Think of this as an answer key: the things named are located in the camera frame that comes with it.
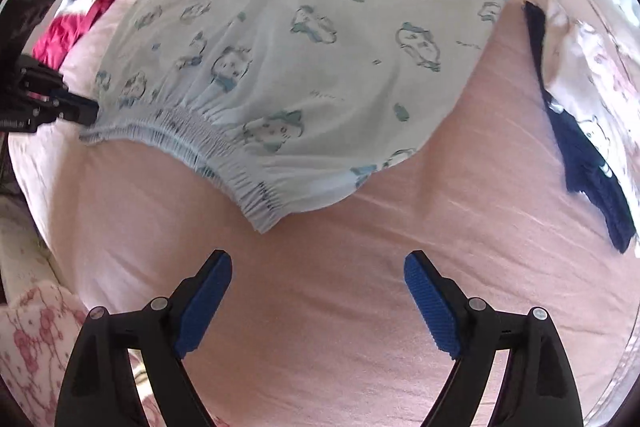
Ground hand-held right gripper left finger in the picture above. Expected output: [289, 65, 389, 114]
[54, 250, 233, 427]

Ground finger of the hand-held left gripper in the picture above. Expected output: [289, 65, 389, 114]
[20, 104, 100, 132]
[17, 57, 100, 110]

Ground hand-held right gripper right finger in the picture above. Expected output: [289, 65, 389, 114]
[404, 250, 583, 427]

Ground light blue printed shorts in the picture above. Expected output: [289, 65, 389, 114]
[79, 0, 513, 235]

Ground magenta garment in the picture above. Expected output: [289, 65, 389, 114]
[31, 0, 166, 70]

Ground person's floral pajama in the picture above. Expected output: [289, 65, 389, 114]
[0, 197, 226, 427]

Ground navy folded garment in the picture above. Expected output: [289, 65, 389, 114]
[522, 1, 638, 254]

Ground pale pink printed pajama pants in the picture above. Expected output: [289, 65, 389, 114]
[542, 0, 640, 212]

